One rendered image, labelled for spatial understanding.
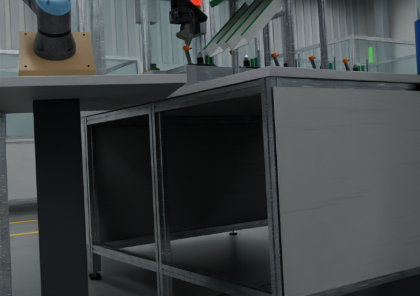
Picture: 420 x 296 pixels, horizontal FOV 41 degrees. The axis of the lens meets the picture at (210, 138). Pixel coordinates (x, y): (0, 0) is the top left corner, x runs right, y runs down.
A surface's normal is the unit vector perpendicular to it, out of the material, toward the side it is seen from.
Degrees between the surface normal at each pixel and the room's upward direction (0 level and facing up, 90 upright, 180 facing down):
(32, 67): 43
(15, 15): 90
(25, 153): 90
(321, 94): 90
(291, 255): 90
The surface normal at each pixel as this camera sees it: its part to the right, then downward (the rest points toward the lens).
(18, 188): 0.55, -0.05
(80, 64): 0.15, -0.76
